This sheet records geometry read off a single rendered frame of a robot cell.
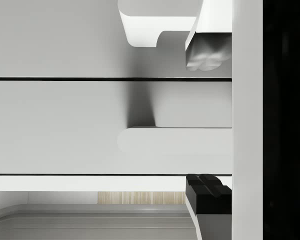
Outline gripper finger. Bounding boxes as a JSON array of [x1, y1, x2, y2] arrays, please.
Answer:
[[184, 0, 233, 72], [185, 173, 233, 240]]

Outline white cabinet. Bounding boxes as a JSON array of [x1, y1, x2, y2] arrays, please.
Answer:
[[0, 0, 233, 193]]

